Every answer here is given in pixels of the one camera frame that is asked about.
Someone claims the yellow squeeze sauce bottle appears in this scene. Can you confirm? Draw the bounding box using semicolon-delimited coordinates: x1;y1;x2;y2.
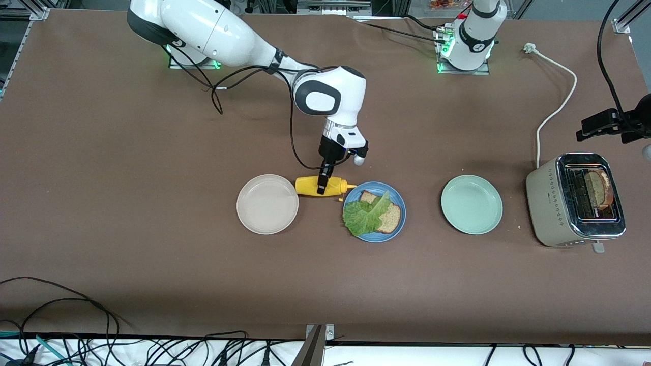
295;176;358;203

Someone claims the green lettuce leaf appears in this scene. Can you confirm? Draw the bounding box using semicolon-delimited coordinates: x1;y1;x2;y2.
342;191;391;237

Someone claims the brown bread slice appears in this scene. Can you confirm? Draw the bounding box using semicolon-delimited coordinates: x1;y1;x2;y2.
360;190;402;234
584;169;615;207

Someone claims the beige round plate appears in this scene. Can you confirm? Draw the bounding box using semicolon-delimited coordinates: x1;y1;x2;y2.
236;174;300;235

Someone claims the blue round plate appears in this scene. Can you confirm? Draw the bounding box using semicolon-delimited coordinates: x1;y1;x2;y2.
343;182;406;243

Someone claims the mint green round plate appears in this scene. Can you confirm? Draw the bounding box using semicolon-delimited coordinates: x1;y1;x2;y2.
440;175;504;235

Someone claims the beige chrome toaster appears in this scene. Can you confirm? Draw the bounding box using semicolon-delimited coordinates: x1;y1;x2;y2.
525;152;627;254

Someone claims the aluminium corner profile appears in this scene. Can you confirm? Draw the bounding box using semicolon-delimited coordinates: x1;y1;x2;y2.
0;6;51;100
613;0;645;34

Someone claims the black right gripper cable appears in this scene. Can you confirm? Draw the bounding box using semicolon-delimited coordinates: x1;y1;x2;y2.
289;64;336;170

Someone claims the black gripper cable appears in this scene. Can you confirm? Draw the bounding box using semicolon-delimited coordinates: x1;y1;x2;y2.
597;0;627;116
289;64;336;170

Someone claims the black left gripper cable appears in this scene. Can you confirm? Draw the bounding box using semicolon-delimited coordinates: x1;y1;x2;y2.
597;0;627;116

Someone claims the white toaster power cable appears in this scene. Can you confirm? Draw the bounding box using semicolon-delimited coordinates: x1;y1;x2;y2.
524;43;578;169

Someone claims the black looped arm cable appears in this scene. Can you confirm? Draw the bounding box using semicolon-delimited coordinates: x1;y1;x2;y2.
170;46;268;115

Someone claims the black base cable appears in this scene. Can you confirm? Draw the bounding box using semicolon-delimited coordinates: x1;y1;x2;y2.
356;14;448;46

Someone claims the aluminium rail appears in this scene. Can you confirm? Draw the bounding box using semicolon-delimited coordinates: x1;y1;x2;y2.
297;0;372;16

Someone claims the metal table bracket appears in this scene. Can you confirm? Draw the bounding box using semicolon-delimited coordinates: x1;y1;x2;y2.
305;324;335;342

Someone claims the aluminium profile post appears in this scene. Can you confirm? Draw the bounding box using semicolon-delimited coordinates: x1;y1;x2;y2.
291;325;326;366

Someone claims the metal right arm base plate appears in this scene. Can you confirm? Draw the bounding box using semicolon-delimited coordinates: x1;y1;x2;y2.
168;47;223;70

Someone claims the black cable bundle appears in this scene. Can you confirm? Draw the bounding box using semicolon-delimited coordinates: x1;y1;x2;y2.
0;330;357;366

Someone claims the black cable loop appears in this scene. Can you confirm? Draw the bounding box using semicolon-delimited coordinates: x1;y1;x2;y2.
0;277;120;351

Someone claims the teal cable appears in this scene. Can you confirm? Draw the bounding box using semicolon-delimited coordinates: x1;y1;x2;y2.
0;332;69;366

